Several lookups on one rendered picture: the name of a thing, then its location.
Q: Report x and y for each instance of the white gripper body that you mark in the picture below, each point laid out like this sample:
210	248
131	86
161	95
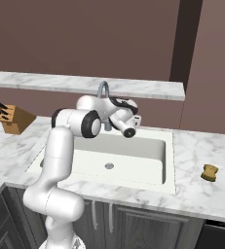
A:
136	124

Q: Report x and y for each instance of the brown sponge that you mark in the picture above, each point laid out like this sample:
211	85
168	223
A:
209	172

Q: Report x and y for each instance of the black dishwasher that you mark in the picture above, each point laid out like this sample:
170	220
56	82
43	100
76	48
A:
217	235

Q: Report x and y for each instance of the grey curved tap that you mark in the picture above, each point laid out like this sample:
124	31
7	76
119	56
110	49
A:
103	87

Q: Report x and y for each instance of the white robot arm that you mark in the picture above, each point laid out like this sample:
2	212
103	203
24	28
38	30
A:
57	152

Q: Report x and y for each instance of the dark grey corner cupboard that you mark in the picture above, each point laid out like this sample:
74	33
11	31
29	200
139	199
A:
10	223

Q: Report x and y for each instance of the marble ledge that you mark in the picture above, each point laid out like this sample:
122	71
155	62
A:
84	83

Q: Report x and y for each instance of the wooden knife block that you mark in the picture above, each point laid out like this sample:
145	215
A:
18	120

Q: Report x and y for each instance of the white sink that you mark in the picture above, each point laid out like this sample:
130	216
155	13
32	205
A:
123	162

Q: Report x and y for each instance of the dark grey cupboard door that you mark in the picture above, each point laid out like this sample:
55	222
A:
102	233
153	230

